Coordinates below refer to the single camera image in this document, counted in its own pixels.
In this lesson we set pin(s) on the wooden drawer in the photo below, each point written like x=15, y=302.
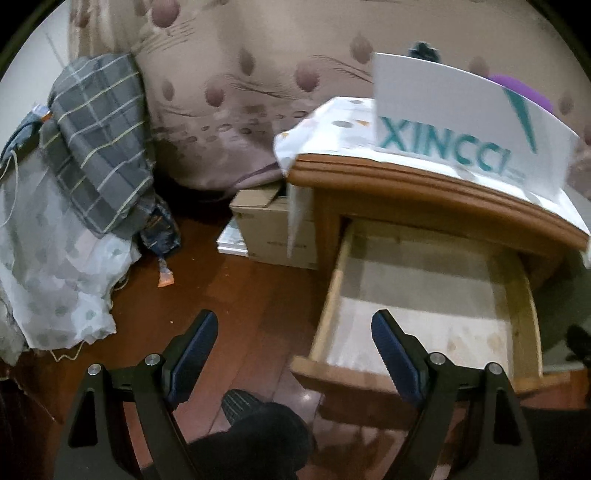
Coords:
x=415, y=295

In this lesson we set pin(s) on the white cardboard box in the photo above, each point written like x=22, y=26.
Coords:
x=438, y=101

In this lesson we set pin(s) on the dark teal cloth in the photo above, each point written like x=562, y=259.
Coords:
x=425, y=50

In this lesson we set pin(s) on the white patterned table cloth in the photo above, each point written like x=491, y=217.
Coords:
x=332, y=124

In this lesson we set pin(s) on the flat white box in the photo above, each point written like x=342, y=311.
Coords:
x=233, y=242

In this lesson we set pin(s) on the dark blue snack packet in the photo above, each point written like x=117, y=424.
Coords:
x=159, y=230

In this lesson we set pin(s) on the brown cardboard box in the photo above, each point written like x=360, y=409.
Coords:
x=272, y=230

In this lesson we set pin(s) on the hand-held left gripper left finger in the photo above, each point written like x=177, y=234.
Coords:
x=194, y=350

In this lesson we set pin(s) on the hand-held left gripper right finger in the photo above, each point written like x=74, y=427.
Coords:
x=397, y=360

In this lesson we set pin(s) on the grey plaid cloth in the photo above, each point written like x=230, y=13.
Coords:
x=97, y=138

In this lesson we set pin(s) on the white sheer dotted fabric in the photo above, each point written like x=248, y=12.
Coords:
x=55, y=258

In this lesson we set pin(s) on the orange wrapper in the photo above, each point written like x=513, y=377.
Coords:
x=165, y=277

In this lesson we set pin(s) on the leaf patterned bed sheet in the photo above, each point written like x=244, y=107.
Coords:
x=258, y=92

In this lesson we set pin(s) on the blue cloth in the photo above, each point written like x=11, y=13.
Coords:
x=23, y=134

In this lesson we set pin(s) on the person's foot in black sock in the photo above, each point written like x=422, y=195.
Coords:
x=258, y=443

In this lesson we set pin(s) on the black slipper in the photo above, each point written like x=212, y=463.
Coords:
x=240, y=401

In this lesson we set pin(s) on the purple garment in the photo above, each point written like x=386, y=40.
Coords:
x=521, y=87

